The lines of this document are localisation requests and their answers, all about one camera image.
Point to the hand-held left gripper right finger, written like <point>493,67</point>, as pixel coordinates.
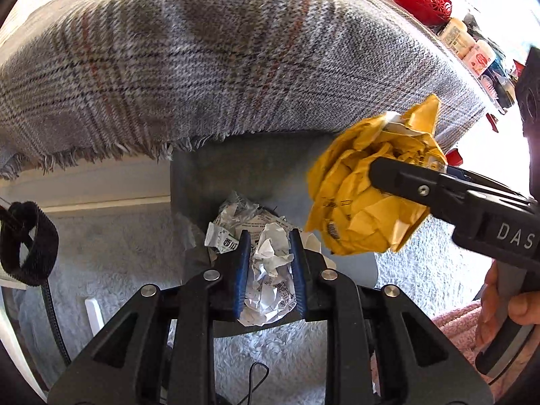
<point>298,274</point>

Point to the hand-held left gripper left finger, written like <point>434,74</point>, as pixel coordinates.
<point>240,274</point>

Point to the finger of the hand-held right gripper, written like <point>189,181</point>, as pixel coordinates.
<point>405,181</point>
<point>457,173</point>

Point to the printed white paper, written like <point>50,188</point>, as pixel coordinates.
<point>270,278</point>

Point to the yellow padded envelope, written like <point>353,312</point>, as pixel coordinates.
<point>358,202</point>

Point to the grey trash bin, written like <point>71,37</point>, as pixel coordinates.
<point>219,168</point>

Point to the person's right hand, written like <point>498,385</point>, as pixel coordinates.
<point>525,308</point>

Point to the printed white wrapper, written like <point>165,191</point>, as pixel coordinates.
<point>236,223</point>

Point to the pink fuzzy cloth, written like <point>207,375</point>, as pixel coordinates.
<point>460,329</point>

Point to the white fluffy rug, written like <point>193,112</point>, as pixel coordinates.
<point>126,253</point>

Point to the white bottle cream label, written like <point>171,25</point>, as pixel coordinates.
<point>468,48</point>

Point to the white bottle yellow label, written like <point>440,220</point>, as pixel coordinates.
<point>453,33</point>

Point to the white plastic block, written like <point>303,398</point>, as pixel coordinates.
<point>93,314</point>

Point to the red lattice basket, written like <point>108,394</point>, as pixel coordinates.
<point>422,2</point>

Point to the grey plaid blanket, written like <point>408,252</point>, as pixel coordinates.
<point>211,59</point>

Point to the white bed frame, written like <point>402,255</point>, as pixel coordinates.
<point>84,190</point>

